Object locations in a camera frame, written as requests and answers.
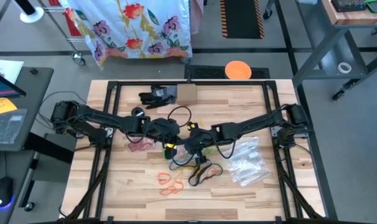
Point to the grey plastic bag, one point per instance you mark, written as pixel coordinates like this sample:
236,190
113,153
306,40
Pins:
5,127

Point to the wooden top workbench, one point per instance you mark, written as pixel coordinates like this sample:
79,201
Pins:
350,18

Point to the orange bowl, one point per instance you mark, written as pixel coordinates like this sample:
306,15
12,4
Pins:
238,70

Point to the pale pink cloth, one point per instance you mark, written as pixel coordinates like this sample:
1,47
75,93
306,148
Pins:
197,15

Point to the yellow tape tag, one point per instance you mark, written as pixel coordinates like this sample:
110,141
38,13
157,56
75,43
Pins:
170,146
191,126

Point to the hazard striped floor mat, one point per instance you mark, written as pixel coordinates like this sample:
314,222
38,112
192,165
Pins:
241,18

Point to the brown cardboard box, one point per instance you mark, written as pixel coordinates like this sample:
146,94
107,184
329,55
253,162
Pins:
187,95

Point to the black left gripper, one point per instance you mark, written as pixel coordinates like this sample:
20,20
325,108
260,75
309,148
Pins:
165,130

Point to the wide black rubber band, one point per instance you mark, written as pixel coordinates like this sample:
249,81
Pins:
191,181
221,170
171,164

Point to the black work gloves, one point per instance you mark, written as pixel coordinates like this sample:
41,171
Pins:
155,97

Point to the black computer mouse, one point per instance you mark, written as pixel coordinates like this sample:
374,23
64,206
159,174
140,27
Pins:
3,189

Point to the computer monitor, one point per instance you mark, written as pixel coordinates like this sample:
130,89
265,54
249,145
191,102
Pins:
2,87

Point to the white paper sheet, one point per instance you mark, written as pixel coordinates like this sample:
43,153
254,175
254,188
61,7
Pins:
8,67

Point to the grey cart leg with caster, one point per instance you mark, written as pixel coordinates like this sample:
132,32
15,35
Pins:
267,14

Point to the green rubber band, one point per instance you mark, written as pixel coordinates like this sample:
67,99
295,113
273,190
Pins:
211,152

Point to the floral print curtain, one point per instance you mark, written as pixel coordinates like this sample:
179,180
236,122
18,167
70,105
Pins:
129,28

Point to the green tray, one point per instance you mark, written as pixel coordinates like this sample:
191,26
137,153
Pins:
367,4

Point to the yellow sticky note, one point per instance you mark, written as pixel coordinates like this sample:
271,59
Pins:
2,105

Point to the white tape roll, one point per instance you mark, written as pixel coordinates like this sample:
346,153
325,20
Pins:
340,68

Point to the floral fabric backdrop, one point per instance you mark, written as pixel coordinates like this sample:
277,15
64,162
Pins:
73,40

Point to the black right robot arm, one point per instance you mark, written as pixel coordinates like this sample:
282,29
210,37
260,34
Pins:
254,123

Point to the white round pedestal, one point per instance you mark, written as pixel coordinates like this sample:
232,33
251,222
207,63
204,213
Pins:
33,17

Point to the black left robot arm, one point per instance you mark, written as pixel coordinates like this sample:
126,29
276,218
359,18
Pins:
92,116

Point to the orange rubber band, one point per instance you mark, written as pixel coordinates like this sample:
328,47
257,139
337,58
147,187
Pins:
208,172
176,188
159,178

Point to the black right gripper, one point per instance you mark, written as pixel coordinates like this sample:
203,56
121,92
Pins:
202,140

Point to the dark grey desk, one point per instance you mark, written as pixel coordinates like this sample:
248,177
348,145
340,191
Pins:
36,93

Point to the black keyboard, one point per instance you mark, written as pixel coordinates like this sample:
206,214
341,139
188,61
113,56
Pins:
347,4

